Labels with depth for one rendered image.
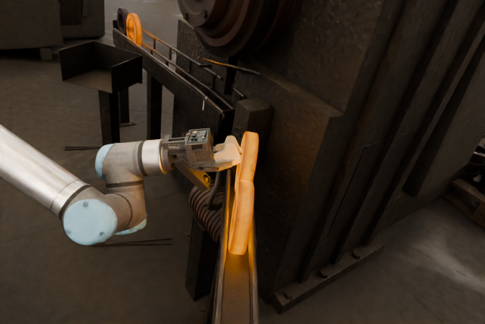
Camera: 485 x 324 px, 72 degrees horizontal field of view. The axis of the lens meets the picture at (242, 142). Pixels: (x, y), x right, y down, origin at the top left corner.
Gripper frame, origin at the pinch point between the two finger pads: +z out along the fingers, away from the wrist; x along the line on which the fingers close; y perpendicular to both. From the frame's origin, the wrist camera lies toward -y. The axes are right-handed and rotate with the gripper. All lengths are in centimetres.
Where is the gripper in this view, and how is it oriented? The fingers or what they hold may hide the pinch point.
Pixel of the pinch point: (247, 156)
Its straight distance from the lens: 82.9
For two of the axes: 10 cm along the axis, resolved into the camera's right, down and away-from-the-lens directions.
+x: 0.2, -5.3, 8.5
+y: -1.2, -8.4, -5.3
